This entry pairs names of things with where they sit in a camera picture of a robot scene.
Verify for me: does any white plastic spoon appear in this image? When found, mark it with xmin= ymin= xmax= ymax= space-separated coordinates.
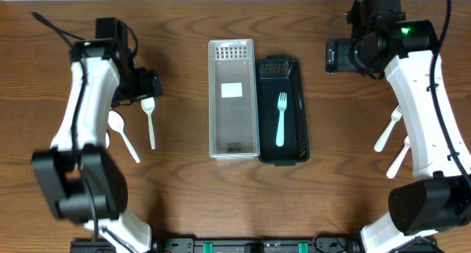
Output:
xmin=107 ymin=110 xmax=141 ymax=163
xmin=105 ymin=131 xmax=110 ymax=149
xmin=141 ymin=97 xmax=156 ymax=149

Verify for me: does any mint green plastic fork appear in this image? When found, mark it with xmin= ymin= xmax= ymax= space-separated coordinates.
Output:
xmin=275 ymin=92 xmax=287 ymax=147

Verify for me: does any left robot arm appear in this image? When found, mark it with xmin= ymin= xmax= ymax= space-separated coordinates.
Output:
xmin=32 ymin=17 xmax=165 ymax=252

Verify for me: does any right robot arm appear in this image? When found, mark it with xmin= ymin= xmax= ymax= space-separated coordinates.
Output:
xmin=325 ymin=0 xmax=470 ymax=252

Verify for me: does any cream plastic fork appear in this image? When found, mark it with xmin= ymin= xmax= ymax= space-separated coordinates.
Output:
xmin=374 ymin=105 xmax=403 ymax=152

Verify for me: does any white label sticker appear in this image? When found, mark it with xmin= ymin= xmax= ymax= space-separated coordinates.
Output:
xmin=221 ymin=82 xmax=243 ymax=98

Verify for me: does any dark green perforated basket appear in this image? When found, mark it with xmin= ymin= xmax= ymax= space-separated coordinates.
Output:
xmin=255 ymin=56 xmax=310 ymax=166

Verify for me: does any clear perforated plastic basket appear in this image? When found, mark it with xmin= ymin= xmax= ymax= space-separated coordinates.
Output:
xmin=208 ymin=39 xmax=260 ymax=161

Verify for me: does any pink plastic fork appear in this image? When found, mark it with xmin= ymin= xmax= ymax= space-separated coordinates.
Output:
xmin=386 ymin=135 xmax=411 ymax=179

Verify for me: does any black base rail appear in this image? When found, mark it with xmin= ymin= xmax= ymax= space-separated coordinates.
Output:
xmin=69 ymin=229 xmax=441 ymax=253

